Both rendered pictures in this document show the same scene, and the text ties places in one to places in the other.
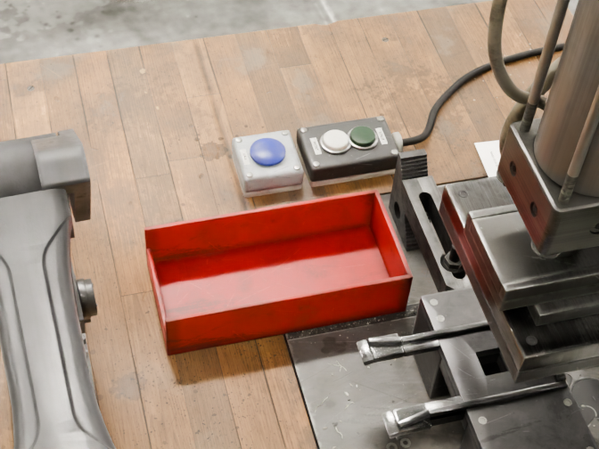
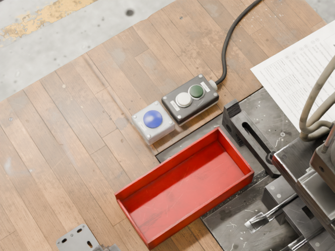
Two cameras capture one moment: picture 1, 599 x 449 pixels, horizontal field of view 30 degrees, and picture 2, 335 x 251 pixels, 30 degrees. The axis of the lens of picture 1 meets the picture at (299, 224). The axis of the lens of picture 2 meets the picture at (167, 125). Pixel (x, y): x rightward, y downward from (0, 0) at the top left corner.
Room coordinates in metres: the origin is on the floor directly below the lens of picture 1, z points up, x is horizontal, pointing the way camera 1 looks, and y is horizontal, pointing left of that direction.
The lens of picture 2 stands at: (0.31, 0.12, 2.11)
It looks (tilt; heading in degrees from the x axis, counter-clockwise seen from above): 66 degrees down; 349
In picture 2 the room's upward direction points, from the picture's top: 5 degrees counter-clockwise
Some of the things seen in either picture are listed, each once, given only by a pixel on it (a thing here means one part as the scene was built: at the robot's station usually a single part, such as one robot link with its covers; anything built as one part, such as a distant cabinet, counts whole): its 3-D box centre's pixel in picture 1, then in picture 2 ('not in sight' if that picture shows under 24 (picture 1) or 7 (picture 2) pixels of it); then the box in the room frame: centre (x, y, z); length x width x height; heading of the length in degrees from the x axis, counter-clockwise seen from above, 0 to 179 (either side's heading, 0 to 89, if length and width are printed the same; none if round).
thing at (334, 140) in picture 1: (335, 144); (184, 100); (0.88, -0.03, 0.93); 0.03 x 0.03 x 0.02
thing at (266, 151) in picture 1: (267, 154); (152, 120); (0.86, 0.04, 0.93); 0.04 x 0.04 x 0.02
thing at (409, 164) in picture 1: (414, 200); (238, 123); (0.79, -0.12, 0.95); 0.06 x 0.03 x 0.09; 19
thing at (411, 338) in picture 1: (466, 333); (292, 197); (0.60, -0.17, 0.98); 0.13 x 0.01 x 0.03; 109
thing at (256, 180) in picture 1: (266, 170); (153, 125); (0.86, 0.04, 0.90); 0.07 x 0.07 x 0.06; 19
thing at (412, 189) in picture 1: (436, 246); (258, 147); (0.73, -0.14, 0.95); 0.15 x 0.03 x 0.10; 19
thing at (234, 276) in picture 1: (275, 269); (184, 187); (0.70, 0.02, 0.93); 0.25 x 0.12 x 0.06; 109
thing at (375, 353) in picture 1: (397, 346); (263, 217); (0.58, -0.10, 0.98); 0.07 x 0.02 x 0.01; 109
